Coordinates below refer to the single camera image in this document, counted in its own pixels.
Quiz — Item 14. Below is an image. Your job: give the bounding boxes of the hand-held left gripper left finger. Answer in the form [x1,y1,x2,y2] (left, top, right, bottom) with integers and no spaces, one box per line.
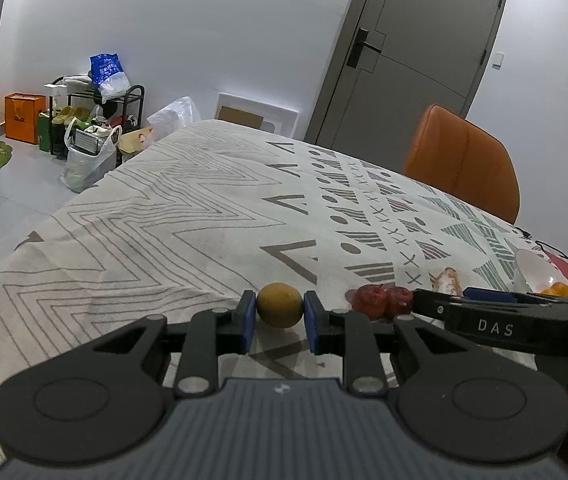
[81,290,257,397]

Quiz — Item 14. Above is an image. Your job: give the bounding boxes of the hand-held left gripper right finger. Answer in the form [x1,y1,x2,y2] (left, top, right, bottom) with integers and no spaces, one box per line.
[303,290,467,397]

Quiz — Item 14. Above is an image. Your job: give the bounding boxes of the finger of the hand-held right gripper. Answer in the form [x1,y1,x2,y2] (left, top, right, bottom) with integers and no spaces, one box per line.
[462,286,556,307]
[410,287,467,325]

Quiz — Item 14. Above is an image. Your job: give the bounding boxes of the yellow-green round fruit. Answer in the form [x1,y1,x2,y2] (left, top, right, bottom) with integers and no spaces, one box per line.
[256,282,303,330]

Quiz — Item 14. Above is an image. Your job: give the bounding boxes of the small red fruit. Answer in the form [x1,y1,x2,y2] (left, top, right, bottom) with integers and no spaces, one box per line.
[384,286,415,319]
[346,284,390,321]

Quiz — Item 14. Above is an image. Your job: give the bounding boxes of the white enamel plate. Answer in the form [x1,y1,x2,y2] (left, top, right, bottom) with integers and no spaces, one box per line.
[515,249,563,295]

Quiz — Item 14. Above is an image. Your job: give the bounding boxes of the patterned beige tablecloth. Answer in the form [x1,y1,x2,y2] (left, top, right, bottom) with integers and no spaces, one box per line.
[0,119,562,480]

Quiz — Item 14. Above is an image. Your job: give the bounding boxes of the orange leather chair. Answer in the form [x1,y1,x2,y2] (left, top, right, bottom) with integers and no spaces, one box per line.
[402,104,521,225]

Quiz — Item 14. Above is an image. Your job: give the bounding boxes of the white framed cardboard panel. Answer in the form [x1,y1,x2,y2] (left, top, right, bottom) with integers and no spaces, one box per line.
[212,92,299,137]

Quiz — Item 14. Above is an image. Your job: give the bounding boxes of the beige tote bag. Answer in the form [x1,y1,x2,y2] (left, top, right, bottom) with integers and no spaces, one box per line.
[118,127,156,157]

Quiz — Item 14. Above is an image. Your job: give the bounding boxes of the clear plastic bag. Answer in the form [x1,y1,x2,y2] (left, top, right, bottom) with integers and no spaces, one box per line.
[146,96,203,141]

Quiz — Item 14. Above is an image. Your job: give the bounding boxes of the white plastic shopping bag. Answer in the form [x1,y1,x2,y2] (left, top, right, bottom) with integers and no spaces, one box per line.
[61,117,123,194]

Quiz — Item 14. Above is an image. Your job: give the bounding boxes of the black shoe rack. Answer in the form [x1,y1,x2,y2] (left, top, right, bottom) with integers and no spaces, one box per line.
[44,76,146,157]

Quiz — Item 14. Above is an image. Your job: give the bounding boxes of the yellow-green slippers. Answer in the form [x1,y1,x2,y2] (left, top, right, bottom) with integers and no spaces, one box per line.
[53,105,91,127]

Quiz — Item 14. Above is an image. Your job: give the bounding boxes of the green bag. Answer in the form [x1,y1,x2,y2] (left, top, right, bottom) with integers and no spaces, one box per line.
[38,110,55,153]

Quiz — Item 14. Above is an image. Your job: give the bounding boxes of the blue and white plastic bag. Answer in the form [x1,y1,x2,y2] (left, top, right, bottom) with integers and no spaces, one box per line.
[89,52,131,102]

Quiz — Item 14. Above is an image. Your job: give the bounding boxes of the orange paper bag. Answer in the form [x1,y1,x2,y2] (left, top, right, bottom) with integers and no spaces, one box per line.
[4,93,48,144]

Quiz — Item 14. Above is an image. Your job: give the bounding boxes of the black cable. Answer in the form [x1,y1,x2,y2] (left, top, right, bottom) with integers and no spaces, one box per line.
[513,227,568,279]

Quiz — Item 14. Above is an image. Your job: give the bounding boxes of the black door handle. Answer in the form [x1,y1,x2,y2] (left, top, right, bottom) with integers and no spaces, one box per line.
[346,27,383,70]

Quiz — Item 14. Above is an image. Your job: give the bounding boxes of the grey door with black handle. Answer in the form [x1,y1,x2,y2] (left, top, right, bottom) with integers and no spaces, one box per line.
[305,0,514,147]

